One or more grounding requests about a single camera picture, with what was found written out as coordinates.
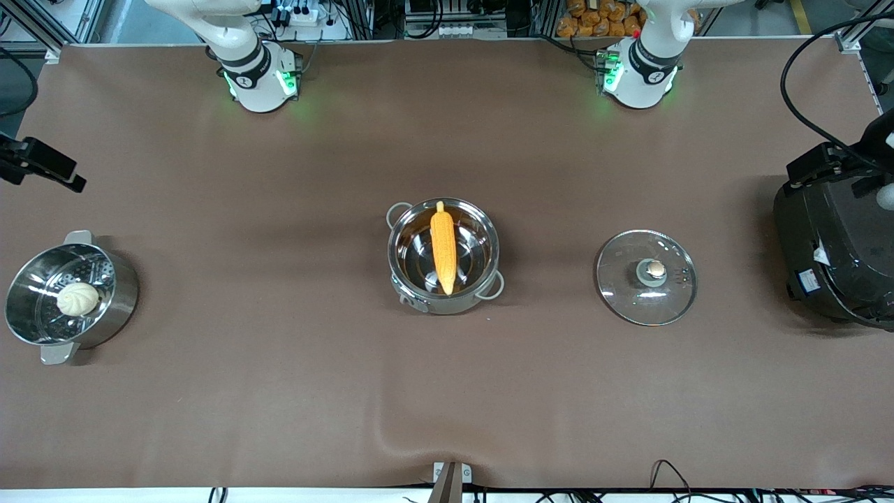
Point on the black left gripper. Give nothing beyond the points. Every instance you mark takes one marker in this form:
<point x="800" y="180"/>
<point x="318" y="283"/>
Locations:
<point x="881" y="142"/>

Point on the yellow corn cob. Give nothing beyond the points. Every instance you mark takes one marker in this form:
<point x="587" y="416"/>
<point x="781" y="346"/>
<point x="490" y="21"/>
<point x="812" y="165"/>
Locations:
<point x="443" y="248"/>

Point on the bag of orange snacks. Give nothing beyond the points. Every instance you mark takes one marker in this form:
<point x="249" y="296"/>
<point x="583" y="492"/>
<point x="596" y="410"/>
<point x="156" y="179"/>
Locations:
<point x="594" y="17"/>

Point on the glass pot lid with knob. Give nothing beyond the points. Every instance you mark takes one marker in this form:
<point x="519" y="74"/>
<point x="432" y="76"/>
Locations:
<point x="628" y="293"/>

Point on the white power strip with plugs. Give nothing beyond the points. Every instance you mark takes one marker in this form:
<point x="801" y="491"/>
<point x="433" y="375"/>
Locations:
<point x="304" y="17"/>

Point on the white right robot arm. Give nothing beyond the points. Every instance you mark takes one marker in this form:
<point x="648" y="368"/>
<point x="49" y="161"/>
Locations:
<point x="255" y="84"/>

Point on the steel steamer pot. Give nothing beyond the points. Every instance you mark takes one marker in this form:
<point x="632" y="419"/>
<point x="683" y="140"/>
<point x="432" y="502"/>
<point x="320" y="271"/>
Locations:
<point x="119" y="300"/>

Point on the black rice cooker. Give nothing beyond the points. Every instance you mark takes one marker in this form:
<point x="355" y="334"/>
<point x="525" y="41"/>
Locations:
<point x="838" y="251"/>

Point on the white steamed bun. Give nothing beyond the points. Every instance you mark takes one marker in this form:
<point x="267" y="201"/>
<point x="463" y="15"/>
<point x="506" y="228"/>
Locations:
<point x="77" y="299"/>

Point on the metal clamp bracket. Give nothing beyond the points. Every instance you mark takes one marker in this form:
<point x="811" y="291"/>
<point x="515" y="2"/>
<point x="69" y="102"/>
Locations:
<point x="452" y="478"/>

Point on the brown table mat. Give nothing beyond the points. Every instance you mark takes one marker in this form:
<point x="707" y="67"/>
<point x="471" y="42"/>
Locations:
<point x="279" y="391"/>

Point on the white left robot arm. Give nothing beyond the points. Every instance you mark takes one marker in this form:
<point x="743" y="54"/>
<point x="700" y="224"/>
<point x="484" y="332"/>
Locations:
<point x="639" y="84"/>

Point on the aluminium frame profile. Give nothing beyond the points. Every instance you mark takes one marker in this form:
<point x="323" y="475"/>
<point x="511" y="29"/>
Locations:
<point x="42" y="24"/>
<point x="855" y="31"/>

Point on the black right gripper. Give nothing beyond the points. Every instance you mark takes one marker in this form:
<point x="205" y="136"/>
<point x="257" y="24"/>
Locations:
<point x="7" y="161"/>

